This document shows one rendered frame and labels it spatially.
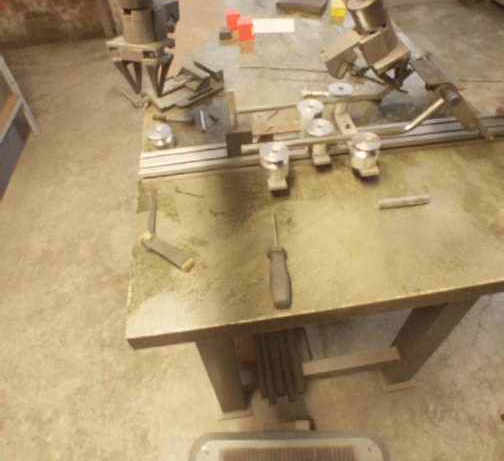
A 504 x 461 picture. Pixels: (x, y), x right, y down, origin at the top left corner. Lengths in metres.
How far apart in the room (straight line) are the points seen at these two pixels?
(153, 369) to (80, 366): 0.28
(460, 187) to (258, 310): 0.45
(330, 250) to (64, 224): 1.62
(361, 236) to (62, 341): 1.31
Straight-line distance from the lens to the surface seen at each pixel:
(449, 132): 0.88
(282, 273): 0.56
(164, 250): 0.63
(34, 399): 1.66
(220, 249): 0.63
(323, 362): 1.26
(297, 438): 1.15
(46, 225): 2.11
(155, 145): 0.80
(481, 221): 0.75
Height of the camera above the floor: 1.39
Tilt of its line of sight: 48 degrees down
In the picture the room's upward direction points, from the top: 3 degrees counter-clockwise
